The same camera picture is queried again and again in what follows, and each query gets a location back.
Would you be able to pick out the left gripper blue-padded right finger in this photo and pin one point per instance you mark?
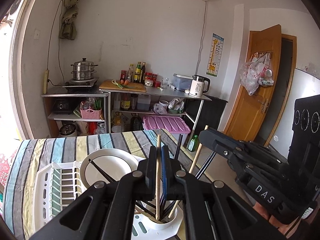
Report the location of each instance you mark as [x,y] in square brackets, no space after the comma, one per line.
[212,210]

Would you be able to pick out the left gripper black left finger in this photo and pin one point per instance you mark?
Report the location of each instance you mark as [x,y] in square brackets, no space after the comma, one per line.
[105,211]

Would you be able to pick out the person right hand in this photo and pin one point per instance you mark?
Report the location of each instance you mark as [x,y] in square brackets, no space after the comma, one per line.
[287,230]

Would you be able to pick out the white ceramic bowl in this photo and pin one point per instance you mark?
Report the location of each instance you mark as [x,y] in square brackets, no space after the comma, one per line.
[115,162]

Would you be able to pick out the white utensil holder cup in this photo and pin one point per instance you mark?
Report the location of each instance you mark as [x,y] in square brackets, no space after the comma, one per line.
[164,217]

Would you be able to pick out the white plastic dish rack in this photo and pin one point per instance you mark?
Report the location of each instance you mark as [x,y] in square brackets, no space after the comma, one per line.
[57,185]

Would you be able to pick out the wooden door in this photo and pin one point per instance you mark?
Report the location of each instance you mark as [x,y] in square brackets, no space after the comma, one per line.
[248,112]

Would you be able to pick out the green glass bottle on floor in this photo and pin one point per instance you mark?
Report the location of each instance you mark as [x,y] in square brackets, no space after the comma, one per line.
[193,144]

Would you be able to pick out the striped tablecloth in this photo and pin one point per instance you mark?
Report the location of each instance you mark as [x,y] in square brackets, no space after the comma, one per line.
[34,154]

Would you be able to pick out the pink plastic basket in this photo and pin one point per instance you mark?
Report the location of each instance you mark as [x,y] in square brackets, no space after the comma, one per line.
[90,113]

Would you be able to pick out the black cabinet beside shelf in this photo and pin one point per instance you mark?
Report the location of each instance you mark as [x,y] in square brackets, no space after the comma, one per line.
[210,115]

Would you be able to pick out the pink lidded storage bin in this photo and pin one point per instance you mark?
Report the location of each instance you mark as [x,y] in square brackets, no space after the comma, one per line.
[173,124]

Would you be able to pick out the plastic bags on door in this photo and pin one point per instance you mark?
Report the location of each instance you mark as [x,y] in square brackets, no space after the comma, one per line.
[256,72]

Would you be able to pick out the black induction cooktop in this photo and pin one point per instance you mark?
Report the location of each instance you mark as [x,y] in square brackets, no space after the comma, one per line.
[80,85]

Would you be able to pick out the wooden cutting board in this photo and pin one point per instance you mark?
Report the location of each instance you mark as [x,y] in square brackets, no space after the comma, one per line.
[125,87]

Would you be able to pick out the white electric kettle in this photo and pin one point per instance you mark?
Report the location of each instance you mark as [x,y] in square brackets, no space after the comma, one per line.
[199,85]

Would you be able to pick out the stainless steel steamer pot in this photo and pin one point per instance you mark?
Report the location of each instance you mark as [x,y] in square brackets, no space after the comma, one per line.
[83,70]

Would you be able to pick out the translucent blue storage box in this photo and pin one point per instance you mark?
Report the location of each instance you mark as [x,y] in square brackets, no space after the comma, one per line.
[182,82]

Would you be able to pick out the giraffe height chart poster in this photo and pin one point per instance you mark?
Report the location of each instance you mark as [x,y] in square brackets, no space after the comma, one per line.
[215,55]

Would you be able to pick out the green cloth hanging on wall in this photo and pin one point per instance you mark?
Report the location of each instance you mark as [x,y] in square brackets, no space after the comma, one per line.
[68,29]

